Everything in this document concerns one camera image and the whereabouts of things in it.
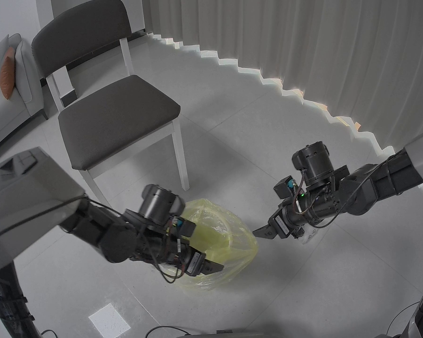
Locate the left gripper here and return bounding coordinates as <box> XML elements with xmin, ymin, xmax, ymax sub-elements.
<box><xmin>158</xmin><ymin>239</ymin><xmax>207</xmax><ymax>278</ymax></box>

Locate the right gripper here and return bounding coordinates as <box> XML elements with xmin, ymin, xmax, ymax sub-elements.
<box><xmin>269</xmin><ymin>204</ymin><xmax>317</xmax><ymax>239</ymax></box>

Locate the yellow plastic bag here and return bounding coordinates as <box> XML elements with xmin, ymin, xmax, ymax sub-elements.
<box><xmin>174</xmin><ymin>198</ymin><xmax>260</xmax><ymax>296</ymax></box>

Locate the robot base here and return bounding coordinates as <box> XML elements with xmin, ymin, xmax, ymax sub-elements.
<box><xmin>176</xmin><ymin>329</ymin><xmax>279</xmax><ymax>338</ymax></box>

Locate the clear printed wrapper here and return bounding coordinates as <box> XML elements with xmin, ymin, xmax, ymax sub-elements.
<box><xmin>296</xmin><ymin>225</ymin><xmax>321</xmax><ymax>246</ymax></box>

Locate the dark grey white-legged chair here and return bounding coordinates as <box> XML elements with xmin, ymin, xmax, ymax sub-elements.
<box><xmin>31</xmin><ymin>0</ymin><xmax>190</xmax><ymax>199</ymax></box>

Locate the white curtain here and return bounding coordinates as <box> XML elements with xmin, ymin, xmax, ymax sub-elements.
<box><xmin>139</xmin><ymin>0</ymin><xmax>423</xmax><ymax>156</ymax></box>

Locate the grey sofa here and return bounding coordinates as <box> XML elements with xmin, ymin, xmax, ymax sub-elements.
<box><xmin>0</xmin><ymin>33</ymin><xmax>49</xmax><ymax>158</ymax></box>

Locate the orange cushion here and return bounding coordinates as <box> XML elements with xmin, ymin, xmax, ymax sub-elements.
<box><xmin>0</xmin><ymin>47</ymin><xmax>16</xmax><ymax>100</ymax></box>

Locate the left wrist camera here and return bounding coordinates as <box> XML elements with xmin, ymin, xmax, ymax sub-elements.
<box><xmin>169</xmin><ymin>217</ymin><xmax>197</xmax><ymax>241</ymax></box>

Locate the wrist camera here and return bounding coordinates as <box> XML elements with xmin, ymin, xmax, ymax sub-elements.
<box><xmin>169</xmin><ymin>217</ymin><xmax>197</xmax><ymax>241</ymax></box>
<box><xmin>274</xmin><ymin>176</ymin><xmax>302</xmax><ymax>200</ymax></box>

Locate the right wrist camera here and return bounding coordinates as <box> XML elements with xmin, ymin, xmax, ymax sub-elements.
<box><xmin>274</xmin><ymin>176</ymin><xmax>302</xmax><ymax>200</ymax></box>

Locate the black cable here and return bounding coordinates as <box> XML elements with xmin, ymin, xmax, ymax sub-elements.
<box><xmin>146</xmin><ymin>325</ymin><xmax>199</xmax><ymax>338</ymax></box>
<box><xmin>387</xmin><ymin>301</ymin><xmax>423</xmax><ymax>338</ymax></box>

